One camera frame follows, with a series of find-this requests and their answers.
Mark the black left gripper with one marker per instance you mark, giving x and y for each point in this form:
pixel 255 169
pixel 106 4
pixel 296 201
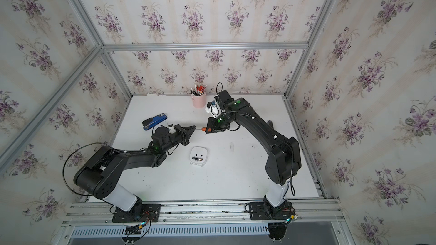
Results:
pixel 184 135

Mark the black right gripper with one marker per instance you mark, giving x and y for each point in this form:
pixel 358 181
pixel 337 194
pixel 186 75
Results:
pixel 212 127

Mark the white square alarm clock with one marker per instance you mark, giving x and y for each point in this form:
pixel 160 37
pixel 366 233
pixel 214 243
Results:
pixel 198 151

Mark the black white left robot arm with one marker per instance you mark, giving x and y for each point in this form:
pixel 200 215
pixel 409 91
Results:
pixel 100 175

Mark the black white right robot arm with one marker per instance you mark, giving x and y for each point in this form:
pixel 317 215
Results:
pixel 284 158

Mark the pink pen cup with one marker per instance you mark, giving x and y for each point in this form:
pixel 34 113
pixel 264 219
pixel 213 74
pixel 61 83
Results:
pixel 199 101

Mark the blue black stapler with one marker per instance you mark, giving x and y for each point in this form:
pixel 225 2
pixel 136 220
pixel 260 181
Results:
pixel 154 121

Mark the red and black pens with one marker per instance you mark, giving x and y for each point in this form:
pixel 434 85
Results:
pixel 198 90

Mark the small black remote device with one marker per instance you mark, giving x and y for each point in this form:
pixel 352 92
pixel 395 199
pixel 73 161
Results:
pixel 270 123

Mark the white ventilation grille strip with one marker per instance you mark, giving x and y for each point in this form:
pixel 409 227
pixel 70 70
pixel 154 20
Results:
pixel 199 230

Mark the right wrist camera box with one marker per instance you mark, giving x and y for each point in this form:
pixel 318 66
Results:
pixel 216 106

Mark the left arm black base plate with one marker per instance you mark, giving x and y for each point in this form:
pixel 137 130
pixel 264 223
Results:
pixel 137 214

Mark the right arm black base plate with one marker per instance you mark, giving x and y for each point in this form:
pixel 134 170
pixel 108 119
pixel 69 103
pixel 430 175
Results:
pixel 262 211

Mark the aluminium front rail frame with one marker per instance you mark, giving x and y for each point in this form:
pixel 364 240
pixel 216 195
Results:
pixel 204 212

